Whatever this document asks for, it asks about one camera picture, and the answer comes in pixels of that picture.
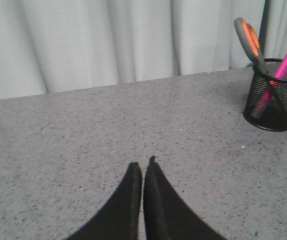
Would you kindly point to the pink marker pen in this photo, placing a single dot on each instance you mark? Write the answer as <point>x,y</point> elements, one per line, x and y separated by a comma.
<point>278,75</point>

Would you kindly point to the grey curtain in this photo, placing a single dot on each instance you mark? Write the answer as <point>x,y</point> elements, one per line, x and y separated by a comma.
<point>59,45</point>

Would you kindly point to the black mesh pen cup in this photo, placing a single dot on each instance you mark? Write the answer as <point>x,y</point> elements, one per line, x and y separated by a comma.
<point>275,117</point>

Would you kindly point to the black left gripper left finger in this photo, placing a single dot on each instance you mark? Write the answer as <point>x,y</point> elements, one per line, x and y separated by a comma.
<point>118,218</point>

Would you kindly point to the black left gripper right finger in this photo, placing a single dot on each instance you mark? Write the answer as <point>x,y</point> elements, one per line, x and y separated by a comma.
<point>166,215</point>

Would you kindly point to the grey orange scissors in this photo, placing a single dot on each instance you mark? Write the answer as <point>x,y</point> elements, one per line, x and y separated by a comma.
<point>251,46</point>

